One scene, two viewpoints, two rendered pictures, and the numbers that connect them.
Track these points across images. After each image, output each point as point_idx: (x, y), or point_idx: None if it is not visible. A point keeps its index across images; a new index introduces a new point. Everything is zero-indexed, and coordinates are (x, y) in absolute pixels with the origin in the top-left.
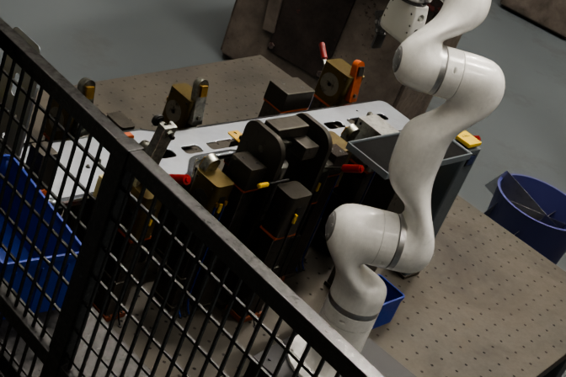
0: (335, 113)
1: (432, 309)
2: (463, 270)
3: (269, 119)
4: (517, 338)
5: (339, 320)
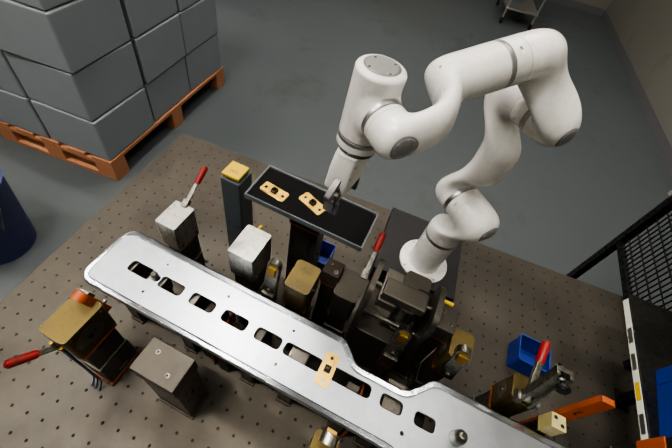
0: (171, 308)
1: (275, 227)
2: (209, 214)
3: (422, 309)
4: None
5: None
